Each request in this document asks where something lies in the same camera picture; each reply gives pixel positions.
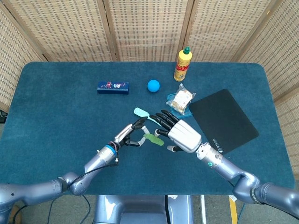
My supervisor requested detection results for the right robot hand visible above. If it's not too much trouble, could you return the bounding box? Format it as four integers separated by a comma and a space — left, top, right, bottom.
150, 109, 202, 154

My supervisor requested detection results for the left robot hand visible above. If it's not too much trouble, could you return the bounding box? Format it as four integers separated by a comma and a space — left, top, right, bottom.
113, 117, 150, 148

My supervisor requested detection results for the light green plastic object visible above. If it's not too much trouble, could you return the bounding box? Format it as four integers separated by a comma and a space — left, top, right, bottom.
142, 133, 165, 147

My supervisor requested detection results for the clear bag of snacks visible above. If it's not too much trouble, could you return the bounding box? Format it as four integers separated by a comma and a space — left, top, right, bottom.
165, 83, 197, 115

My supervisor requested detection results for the blue transparent plastic lid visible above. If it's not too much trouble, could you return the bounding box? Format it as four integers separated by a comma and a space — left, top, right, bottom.
167, 93, 193, 119

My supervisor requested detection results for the light blue brush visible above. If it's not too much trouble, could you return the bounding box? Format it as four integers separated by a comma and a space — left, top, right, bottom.
134, 107, 162, 127

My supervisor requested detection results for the black mouse pad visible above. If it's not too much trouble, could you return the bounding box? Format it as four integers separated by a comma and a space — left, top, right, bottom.
188, 88, 259, 155

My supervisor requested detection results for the dark blue printed box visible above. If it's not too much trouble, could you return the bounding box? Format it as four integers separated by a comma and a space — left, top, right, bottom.
97, 81, 130, 95

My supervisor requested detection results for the blue ball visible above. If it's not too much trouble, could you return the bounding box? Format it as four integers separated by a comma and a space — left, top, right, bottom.
147, 79, 161, 92

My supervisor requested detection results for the blue table cloth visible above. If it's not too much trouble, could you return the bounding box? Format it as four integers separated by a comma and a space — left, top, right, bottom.
0, 61, 296, 196

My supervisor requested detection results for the yellow bottle with green cap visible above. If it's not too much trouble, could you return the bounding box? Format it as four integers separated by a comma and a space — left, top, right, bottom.
173, 46, 193, 82

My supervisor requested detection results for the grey robot torso base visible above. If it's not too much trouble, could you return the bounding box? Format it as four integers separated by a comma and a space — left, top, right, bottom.
93, 195, 196, 224

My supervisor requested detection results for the woven folding screen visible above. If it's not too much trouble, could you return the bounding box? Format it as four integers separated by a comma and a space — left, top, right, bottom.
0, 0, 299, 185

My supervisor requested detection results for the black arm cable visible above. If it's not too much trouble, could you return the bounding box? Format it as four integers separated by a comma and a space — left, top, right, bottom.
41, 157, 119, 224

